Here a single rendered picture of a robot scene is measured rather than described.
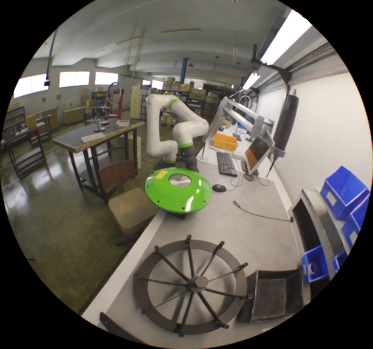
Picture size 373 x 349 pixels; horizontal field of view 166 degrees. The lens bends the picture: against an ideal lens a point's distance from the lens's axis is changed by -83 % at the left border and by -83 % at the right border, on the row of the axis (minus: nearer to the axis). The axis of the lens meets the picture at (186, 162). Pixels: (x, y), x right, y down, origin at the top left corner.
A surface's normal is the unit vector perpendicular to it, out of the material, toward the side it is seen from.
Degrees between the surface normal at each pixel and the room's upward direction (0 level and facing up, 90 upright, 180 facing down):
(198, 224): 0
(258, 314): 0
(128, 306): 0
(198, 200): 23
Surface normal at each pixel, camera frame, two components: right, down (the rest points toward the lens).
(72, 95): 0.93, 0.28
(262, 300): 0.15, -0.87
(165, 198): -0.02, -0.65
